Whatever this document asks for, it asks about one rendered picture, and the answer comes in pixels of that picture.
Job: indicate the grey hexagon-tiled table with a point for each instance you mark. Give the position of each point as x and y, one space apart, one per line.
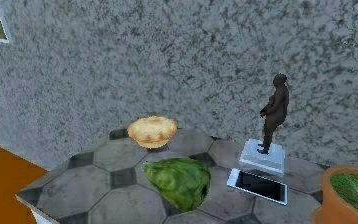
120 196

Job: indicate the dark brown figure statue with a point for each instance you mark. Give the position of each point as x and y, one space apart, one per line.
273 113

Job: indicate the round golden bread loaf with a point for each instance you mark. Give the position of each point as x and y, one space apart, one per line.
152 130

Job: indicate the white-framed black smartphone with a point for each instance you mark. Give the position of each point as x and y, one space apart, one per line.
257 186

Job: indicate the green lettuce head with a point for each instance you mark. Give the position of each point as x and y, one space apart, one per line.
178 181

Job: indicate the orange plant pot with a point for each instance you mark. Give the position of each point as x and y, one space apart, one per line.
337 203

